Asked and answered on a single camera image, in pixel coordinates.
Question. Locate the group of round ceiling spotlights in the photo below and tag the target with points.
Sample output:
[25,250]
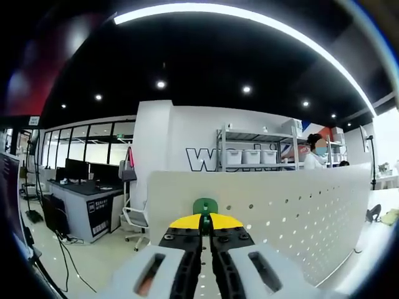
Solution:
[160,84]

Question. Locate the green hook assembly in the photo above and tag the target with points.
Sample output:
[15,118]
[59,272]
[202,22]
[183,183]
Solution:
[199,207]

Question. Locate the white panel on stand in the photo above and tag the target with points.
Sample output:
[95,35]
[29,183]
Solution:
[364,138]

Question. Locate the red hanging cloth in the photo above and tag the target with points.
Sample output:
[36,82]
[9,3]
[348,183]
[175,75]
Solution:
[131,159]

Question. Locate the black computer monitor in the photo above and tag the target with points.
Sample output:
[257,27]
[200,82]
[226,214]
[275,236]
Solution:
[104,172]
[76,168]

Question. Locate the grey hanging bag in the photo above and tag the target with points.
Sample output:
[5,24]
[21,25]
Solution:
[127,172]

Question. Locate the black tripod stand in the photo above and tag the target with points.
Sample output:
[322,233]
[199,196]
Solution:
[373,168]

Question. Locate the small potted plant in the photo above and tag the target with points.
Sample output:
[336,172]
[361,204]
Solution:
[384,169]

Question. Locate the pale yellow cloth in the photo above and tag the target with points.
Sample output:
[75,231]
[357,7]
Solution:
[391,216]

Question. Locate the black computer tower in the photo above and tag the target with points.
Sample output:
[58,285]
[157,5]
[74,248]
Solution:
[56,215]

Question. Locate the dark grey office counter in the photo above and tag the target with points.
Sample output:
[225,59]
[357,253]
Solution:
[78,205]

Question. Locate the white perforated mounting plate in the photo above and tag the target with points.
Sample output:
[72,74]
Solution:
[280,187]

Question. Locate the grey metal shelving rack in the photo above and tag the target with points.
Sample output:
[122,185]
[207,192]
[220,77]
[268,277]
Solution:
[255,134]

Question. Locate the white plastic crate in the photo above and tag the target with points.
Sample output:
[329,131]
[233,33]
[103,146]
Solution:
[293,127]

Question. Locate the dark grey object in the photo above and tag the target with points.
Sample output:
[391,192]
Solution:
[374,213]

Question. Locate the white coat stand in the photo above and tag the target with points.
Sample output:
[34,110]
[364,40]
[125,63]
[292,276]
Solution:
[126,196]

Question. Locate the long ceiling light strip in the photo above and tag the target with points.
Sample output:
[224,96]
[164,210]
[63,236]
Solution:
[124,17]

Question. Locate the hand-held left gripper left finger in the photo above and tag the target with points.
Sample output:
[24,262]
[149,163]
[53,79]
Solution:
[184,268]

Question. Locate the white office chair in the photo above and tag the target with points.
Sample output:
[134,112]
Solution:
[137,219]

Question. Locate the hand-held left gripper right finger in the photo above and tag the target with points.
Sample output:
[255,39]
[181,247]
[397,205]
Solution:
[227,268]

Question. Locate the black floor stand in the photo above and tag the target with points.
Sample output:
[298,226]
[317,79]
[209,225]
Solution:
[34,216]

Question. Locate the white storage bin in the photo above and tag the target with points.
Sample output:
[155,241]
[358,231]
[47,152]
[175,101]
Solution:
[269,157]
[252,157]
[233,157]

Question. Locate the dark computer monitor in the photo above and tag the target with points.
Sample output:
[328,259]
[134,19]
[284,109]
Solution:
[9,187]

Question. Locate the white power strip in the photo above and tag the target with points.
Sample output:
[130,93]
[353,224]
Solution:
[70,239]

